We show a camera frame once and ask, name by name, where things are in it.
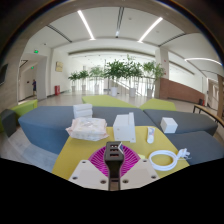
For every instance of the yellow framed wall picture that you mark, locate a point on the yellow framed wall picture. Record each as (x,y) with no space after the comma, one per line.
(59,66)

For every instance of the stack of white tissue packs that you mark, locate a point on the stack of white tissue packs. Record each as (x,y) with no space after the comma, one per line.
(82,110)

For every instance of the grey sofa module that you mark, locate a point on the grey sofa module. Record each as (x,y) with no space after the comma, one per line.
(203,145)
(193,120)

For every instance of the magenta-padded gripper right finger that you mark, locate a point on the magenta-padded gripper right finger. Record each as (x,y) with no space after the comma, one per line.
(141,173)

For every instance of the white wet wipes pack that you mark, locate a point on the white wet wipes pack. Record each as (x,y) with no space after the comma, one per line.
(86,129)

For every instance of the green exit sign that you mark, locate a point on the green exit sign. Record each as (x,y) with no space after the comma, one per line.
(36,51)

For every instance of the red fire extinguisher box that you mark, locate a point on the red fire extinguisher box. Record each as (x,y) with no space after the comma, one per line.
(57,90)

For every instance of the white tissue box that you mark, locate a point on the white tissue box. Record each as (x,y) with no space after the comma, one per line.
(123,130)

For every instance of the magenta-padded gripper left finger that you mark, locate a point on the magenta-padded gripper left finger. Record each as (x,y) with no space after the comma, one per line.
(86,173)

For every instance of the row of potted plants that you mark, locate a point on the row of potted plants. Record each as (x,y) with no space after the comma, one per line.
(115,70)

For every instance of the long curved grey sofa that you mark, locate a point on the long curved grey sofa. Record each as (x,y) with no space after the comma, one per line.
(43,126)

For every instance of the black wall screen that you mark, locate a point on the black wall screen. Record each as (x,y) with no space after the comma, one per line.
(3,74)

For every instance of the person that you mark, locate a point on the person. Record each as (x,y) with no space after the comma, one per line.
(34,86)

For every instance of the lime green flat ottoman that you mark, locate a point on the lime green flat ottoman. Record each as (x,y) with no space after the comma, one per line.
(106,101)
(158,105)

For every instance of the ceiling strip lights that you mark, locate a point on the ceiling strip lights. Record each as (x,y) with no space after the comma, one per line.
(86,24)

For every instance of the lime green bench seat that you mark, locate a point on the lime green bench seat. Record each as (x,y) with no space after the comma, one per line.
(24,108)

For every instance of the wooden bench with black legs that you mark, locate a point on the wooden bench with black legs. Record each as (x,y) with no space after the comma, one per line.
(208,110)

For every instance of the small white cube box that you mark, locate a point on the small white cube box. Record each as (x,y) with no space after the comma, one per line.
(169,125)

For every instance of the dark grey ottoman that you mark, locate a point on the dark grey ottoman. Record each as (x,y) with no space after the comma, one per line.
(8,121)

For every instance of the dark grey charger block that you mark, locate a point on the dark grey charger block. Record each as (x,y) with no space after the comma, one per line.
(114,158)

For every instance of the small white tube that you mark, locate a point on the small white tube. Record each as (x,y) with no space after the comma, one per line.
(150,135)

